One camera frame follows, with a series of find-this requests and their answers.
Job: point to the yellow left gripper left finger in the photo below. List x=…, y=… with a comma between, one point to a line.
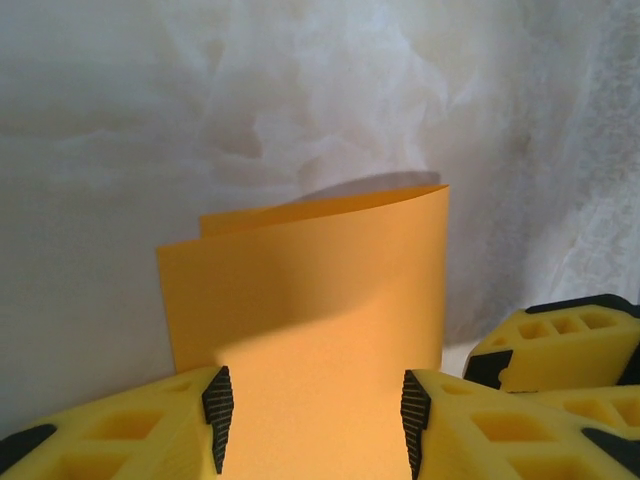
x=150, y=450

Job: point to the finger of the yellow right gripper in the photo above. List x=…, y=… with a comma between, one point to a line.
x=550, y=401
x=550, y=360

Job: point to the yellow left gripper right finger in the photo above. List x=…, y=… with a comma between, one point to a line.
x=450, y=425

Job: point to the orange cloth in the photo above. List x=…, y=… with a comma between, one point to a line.
x=325, y=300

